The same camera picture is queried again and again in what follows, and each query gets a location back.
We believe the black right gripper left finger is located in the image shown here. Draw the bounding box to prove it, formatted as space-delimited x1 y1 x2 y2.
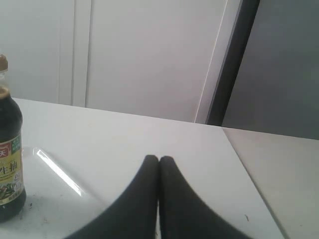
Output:
68 155 159 239

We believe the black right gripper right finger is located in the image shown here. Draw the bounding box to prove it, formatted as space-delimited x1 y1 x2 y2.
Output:
159 156 249 239

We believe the dark soy sauce bottle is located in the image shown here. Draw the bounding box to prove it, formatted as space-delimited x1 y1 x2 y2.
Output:
0 54 26 223

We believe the white rectangular plastic tray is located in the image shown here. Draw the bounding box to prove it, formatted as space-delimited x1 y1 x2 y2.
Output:
0 147 110 239

